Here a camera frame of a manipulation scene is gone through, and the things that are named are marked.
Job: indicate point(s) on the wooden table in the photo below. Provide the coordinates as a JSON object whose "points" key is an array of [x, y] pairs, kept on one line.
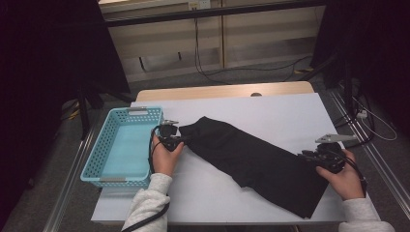
{"points": [[209, 91]]}

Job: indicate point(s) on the wide black curtain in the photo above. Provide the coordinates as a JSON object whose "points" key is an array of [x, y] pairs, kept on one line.
{"points": [[38, 64]]}

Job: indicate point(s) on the black tripod stand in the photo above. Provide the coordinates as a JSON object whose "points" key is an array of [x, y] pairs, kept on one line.
{"points": [[82, 111]]}

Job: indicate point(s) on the black pants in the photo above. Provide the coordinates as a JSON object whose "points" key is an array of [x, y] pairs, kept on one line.
{"points": [[251, 158]]}

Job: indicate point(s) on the white wall socket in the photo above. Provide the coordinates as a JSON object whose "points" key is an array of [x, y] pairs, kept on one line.
{"points": [[199, 4]]}

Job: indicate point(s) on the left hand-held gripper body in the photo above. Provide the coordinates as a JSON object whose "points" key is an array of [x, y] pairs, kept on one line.
{"points": [[167, 137]]}

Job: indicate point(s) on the white power plug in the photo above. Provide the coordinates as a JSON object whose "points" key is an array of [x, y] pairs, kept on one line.
{"points": [[362, 114]]}

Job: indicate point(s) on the narrow black curtain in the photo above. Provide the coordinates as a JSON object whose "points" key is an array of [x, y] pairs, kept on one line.
{"points": [[380, 48]]}

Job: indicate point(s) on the person's right hand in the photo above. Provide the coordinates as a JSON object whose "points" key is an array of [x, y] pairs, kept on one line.
{"points": [[345, 183]]}

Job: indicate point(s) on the short metal floor rail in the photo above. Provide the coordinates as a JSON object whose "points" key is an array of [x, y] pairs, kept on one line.
{"points": [[67, 187]]}

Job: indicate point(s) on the person's left hand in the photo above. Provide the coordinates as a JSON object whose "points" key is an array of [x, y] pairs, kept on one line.
{"points": [[166, 161]]}

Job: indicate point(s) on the black horizontal bar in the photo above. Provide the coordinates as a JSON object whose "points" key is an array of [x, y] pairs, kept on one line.
{"points": [[209, 13]]}

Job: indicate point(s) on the beige wooden cabinet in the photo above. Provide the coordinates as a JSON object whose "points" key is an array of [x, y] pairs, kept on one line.
{"points": [[264, 38]]}

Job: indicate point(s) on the black upright stand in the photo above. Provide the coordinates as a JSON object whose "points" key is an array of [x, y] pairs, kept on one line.
{"points": [[347, 83]]}

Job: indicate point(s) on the long metal floor rail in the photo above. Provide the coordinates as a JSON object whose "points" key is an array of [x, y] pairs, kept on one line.
{"points": [[380, 164]]}

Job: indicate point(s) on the light blue plastic basket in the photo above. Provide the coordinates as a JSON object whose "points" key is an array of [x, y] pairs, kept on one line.
{"points": [[129, 151]]}

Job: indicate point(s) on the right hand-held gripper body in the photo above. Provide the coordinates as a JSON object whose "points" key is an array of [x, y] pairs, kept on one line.
{"points": [[328, 154]]}

